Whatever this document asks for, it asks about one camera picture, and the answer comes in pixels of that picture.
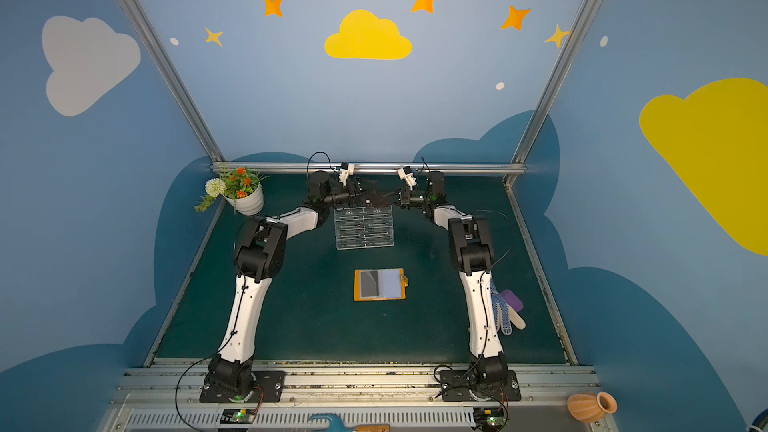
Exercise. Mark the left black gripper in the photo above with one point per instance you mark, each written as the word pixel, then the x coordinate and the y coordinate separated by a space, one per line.
pixel 360 195

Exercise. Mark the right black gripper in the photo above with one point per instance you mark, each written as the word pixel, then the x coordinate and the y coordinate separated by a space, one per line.
pixel 402 197

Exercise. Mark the clear plastic organizer tray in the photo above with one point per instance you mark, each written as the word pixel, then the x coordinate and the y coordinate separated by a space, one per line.
pixel 363 227

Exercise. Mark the yellow leather card holder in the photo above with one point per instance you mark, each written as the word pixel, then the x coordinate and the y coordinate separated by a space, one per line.
pixel 392 285

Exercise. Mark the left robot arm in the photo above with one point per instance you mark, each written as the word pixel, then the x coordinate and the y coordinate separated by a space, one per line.
pixel 258 257

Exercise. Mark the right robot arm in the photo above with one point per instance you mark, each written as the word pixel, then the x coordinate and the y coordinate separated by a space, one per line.
pixel 473 256

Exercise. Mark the potted flower plant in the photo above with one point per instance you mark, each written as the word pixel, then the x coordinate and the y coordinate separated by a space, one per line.
pixel 241 188

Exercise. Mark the right controller board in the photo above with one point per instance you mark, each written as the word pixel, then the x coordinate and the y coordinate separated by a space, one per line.
pixel 489 419

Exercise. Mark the controller board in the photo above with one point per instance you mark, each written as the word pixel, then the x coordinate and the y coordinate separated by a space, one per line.
pixel 489 419
pixel 238 417

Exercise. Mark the left controller board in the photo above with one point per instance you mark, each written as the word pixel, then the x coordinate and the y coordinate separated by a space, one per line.
pixel 238 417

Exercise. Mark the terracotta clay vase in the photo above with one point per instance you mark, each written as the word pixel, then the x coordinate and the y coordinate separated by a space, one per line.
pixel 590 408

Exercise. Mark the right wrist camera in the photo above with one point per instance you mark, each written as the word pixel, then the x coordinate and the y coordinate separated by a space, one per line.
pixel 406 174

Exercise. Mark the aluminium frame rear bar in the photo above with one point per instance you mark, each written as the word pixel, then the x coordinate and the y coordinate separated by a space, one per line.
pixel 374 168

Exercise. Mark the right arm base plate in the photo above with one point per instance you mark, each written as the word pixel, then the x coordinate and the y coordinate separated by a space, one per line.
pixel 456 387

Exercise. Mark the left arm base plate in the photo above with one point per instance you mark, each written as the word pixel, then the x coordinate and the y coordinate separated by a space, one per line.
pixel 262 386

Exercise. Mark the teal handled tool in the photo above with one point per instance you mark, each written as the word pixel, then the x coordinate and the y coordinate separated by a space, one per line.
pixel 336 424

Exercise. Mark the aluminium front rail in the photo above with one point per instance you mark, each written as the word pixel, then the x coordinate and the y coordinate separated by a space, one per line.
pixel 404 396

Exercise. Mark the aluminium frame right post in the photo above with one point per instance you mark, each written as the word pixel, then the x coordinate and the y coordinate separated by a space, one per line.
pixel 583 20

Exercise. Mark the aluminium frame post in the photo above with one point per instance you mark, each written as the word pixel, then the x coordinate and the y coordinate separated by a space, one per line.
pixel 162 60
pixel 583 20

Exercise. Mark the aluminium frame left post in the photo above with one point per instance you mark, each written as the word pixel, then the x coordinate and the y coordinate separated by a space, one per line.
pixel 162 60

